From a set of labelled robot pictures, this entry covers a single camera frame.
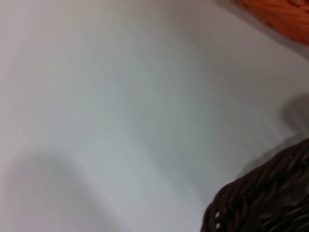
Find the dark brown woven basket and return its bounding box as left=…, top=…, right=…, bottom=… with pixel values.
left=199, top=139, right=309, bottom=232

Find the orange woven basket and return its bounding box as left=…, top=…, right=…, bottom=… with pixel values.
left=240, top=0, right=309, bottom=46

